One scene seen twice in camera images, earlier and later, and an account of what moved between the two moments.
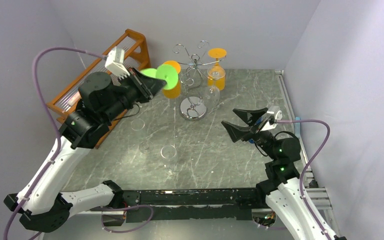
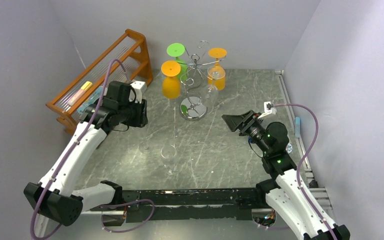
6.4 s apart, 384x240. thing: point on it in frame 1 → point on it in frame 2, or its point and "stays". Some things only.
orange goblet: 216,74 stays
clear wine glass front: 168,153 stays
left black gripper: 148,86 → 142,120
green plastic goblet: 164,71 → 177,50
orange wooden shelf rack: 131,52 stays
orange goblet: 175,92 stays
